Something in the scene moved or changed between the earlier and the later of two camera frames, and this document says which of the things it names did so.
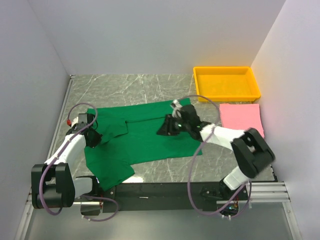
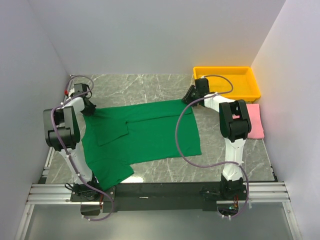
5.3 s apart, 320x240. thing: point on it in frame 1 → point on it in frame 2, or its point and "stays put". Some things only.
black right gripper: x=170 y=125 → x=190 y=95
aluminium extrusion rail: x=259 y=192 stays put
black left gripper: x=93 y=137 → x=89 y=109
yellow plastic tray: x=226 y=83 stays put
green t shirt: x=129 y=133 stays put
